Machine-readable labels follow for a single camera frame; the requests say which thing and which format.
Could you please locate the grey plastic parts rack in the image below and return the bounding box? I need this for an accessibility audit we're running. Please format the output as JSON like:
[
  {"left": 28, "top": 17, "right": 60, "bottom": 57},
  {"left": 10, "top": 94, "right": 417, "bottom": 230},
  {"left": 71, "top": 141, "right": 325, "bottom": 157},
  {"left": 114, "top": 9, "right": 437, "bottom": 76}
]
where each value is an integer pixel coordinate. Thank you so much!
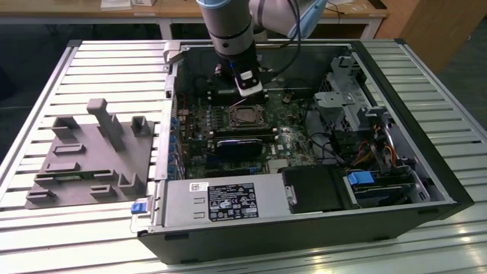
[{"left": 23, "top": 98, "right": 159, "bottom": 211}]

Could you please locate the small black graphics card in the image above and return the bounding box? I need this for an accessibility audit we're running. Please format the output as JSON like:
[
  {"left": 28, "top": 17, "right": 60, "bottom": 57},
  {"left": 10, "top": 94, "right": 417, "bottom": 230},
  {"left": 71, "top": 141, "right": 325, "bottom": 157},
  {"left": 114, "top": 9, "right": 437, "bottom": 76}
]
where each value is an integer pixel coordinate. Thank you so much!
[{"left": 218, "top": 138, "right": 265, "bottom": 161}]

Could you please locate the green motherboard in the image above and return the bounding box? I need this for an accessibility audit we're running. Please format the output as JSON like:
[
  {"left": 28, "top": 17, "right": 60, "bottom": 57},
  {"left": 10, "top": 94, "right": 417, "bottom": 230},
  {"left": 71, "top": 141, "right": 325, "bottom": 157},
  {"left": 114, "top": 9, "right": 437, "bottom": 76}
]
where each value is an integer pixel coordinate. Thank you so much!
[{"left": 176, "top": 91, "right": 321, "bottom": 179}]

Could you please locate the CPU socket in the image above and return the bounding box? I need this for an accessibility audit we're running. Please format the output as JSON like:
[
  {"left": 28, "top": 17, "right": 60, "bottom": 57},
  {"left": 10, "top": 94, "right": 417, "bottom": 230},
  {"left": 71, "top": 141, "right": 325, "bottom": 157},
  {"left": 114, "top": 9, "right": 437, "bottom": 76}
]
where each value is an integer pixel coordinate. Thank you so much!
[{"left": 226, "top": 104, "right": 269, "bottom": 129}]

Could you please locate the blue disk carrier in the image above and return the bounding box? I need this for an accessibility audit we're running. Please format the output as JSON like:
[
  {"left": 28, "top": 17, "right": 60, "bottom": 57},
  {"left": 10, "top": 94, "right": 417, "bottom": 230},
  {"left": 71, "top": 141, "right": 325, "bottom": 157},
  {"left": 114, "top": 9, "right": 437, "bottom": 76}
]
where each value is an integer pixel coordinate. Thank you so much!
[{"left": 349, "top": 170, "right": 377, "bottom": 187}]

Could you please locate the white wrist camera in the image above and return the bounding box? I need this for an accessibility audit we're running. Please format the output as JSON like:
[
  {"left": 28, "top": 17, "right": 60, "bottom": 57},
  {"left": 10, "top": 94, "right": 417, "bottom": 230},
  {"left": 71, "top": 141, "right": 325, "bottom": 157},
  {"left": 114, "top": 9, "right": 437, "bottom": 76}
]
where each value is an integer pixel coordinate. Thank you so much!
[{"left": 234, "top": 70, "right": 265, "bottom": 98}]

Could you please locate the black open PC case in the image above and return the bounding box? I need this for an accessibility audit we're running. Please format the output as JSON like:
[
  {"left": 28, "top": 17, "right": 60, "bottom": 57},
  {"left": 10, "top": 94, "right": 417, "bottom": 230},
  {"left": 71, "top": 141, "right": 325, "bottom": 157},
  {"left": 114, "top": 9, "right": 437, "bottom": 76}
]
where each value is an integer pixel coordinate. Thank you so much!
[{"left": 136, "top": 38, "right": 475, "bottom": 265}]

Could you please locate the silver power supply unit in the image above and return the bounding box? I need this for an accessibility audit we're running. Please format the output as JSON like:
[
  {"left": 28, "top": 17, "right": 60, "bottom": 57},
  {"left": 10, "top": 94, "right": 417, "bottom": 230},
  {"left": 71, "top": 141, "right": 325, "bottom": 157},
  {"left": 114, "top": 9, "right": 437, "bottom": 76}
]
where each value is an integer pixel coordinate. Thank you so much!
[{"left": 162, "top": 175, "right": 290, "bottom": 226}]

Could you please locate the silver square CPU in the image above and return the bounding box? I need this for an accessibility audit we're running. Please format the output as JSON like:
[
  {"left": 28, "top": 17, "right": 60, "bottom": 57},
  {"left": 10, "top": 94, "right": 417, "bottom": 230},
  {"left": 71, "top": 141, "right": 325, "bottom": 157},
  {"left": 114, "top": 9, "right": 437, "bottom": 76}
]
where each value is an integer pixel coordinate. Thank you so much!
[{"left": 232, "top": 109, "right": 259, "bottom": 124}]

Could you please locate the black drive bay box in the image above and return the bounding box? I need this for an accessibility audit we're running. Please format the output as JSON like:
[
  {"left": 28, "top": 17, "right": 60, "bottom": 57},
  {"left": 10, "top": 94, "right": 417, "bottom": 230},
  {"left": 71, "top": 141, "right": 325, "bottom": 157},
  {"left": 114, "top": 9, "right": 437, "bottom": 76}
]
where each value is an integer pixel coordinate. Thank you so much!
[{"left": 283, "top": 167, "right": 350, "bottom": 213}]

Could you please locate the black internal cable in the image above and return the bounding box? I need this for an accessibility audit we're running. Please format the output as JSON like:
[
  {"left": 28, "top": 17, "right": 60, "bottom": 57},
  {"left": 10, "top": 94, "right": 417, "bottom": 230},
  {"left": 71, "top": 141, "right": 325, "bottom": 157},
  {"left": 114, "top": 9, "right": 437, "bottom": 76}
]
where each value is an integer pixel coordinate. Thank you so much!
[{"left": 307, "top": 131, "right": 350, "bottom": 170}]

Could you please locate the metal socket cover frame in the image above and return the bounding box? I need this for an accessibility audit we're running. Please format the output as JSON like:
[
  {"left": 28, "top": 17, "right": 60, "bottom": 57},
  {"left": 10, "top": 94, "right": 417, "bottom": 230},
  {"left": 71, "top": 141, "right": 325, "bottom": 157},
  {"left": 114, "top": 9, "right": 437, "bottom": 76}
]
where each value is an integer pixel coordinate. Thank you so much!
[{"left": 227, "top": 104, "right": 267, "bottom": 128}]

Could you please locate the wooden desk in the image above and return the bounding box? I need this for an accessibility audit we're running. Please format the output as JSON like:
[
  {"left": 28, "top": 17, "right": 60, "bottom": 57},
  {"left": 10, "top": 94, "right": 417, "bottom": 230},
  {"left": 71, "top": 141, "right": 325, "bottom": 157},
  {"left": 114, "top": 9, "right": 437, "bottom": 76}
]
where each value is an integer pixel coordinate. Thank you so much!
[{"left": 0, "top": 0, "right": 390, "bottom": 41}]

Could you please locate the black RAM slot row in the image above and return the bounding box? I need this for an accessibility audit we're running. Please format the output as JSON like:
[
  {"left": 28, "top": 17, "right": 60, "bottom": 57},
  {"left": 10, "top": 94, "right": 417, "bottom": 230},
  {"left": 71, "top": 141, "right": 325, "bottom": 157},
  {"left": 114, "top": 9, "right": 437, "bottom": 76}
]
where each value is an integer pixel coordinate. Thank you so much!
[
  {"left": 216, "top": 128, "right": 275, "bottom": 138},
  {"left": 211, "top": 87, "right": 269, "bottom": 106}
]

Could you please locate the black camera cable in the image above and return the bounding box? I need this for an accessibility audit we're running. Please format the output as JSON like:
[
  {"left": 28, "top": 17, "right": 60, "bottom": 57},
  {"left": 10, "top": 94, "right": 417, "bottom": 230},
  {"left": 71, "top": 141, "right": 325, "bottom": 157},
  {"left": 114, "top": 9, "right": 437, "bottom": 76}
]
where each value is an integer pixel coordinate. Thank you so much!
[{"left": 262, "top": 0, "right": 306, "bottom": 85}]

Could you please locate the wooden cabinet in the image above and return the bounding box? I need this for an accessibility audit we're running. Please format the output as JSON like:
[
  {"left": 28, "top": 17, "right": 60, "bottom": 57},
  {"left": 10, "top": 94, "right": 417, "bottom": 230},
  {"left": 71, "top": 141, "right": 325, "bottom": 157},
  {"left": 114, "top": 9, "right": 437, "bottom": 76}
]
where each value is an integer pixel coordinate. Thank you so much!
[{"left": 375, "top": 0, "right": 487, "bottom": 74}]

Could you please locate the metal drive cage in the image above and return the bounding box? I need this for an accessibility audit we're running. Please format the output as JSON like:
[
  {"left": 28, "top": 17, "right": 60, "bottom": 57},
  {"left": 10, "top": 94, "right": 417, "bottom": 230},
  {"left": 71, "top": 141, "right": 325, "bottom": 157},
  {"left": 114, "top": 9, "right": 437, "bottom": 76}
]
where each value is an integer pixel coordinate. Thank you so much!
[{"left": 314, "top": 55, "right": 386, "bottom": 132}]

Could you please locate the coloured wire bundle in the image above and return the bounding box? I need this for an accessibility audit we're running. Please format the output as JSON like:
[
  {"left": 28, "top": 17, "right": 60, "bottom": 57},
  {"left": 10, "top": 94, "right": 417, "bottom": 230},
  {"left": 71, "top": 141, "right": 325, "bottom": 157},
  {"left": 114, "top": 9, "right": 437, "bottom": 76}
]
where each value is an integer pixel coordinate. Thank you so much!
[{"left": 351, "top": 141, "right": 399, "bottom": 171}]

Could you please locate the grey case handle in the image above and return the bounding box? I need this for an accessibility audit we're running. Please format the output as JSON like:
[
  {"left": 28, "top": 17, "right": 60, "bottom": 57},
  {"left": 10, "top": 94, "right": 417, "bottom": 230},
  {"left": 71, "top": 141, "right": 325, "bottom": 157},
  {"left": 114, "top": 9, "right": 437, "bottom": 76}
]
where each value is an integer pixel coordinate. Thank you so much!
[{"left": 162, "top": 41, "right": 187, "bottom": 64}]

